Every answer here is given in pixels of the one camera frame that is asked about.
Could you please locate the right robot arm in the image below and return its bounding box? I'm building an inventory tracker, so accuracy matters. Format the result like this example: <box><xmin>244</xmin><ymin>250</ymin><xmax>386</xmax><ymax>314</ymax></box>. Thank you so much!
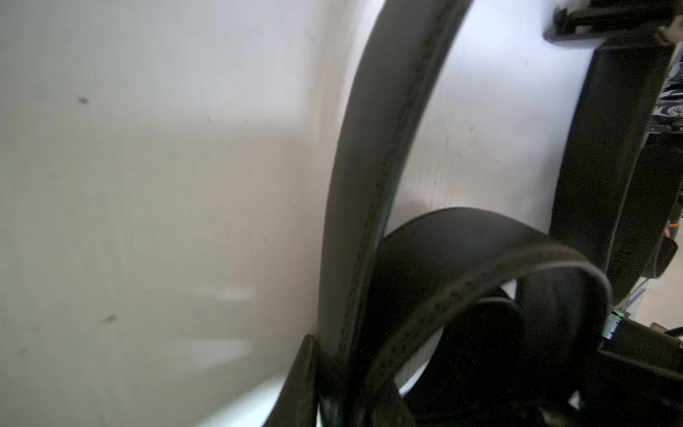
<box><xmin>399</xmin><ymin>297</ymin><xmax>682</xmax><ymax>426</ymax></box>

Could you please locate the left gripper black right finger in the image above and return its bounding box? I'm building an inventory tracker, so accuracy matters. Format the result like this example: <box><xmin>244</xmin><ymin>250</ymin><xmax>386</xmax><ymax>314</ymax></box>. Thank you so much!
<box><xmin>369</xmin><ymin>381</ymin><xmax>416</xmax><ymax>427</ymax></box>

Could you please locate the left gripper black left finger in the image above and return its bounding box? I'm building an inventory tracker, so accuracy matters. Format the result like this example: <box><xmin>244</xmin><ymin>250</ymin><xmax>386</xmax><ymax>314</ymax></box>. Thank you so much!
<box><xmin>263</xmin><ymin>334</ymin><xmax>319</xmax><ymax>427</ymax></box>

